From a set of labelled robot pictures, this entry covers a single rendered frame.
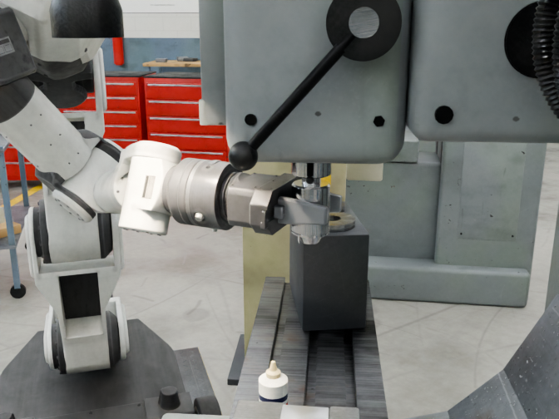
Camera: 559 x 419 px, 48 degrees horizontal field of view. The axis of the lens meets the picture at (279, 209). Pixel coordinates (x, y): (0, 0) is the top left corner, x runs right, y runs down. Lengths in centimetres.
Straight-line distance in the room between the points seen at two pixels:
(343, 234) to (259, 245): 152
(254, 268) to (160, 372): 103
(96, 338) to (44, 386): 23
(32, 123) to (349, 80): 55
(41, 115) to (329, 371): 61
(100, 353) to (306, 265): 68
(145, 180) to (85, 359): 86
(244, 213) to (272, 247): 187
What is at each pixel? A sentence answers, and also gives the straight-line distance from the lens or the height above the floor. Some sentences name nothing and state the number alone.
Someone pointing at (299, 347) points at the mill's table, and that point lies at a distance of 114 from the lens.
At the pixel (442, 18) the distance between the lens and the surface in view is 63.
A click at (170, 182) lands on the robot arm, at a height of 126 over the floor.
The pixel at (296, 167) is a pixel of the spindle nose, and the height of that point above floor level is 129.
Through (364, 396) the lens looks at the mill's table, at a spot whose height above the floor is 90.
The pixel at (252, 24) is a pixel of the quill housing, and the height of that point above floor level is 145.
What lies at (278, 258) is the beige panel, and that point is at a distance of 265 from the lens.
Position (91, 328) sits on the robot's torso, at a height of 75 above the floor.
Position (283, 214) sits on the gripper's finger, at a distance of 75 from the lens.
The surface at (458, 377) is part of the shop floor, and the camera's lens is 290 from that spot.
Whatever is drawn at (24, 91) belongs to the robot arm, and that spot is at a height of 136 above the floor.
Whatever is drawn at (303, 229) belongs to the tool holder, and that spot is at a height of 122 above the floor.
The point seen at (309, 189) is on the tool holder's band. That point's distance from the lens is 75.
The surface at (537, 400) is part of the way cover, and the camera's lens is 97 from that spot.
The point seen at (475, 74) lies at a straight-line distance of 64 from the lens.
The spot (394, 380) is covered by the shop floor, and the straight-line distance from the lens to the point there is 281.
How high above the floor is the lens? 146
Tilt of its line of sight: 17 degrees down
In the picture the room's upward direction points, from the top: straight up
